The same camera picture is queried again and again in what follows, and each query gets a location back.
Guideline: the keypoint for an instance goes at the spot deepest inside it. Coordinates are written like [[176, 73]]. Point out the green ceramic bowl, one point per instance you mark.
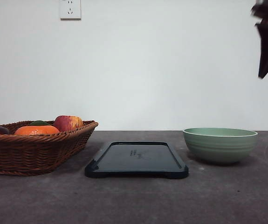
[[219, 144]]

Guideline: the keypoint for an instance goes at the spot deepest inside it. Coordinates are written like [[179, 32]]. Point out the brown wicker basket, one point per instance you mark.
[[30, 148]]

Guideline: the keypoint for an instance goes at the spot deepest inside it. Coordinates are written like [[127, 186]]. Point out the dark green fruit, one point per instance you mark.
[[39, 123]]

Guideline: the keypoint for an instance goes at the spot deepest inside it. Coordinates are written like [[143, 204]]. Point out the orange tangerine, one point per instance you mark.
[[36, 130]]

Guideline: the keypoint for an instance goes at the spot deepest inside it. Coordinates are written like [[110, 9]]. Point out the red yellow apple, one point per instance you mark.
[[65, 123]]

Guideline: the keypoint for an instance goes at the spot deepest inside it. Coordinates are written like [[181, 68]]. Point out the dark blue rectangular tray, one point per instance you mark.
[[137, 160]]

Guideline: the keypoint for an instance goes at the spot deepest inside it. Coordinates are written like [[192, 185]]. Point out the white wall socket left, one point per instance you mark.
[[70, 10]]

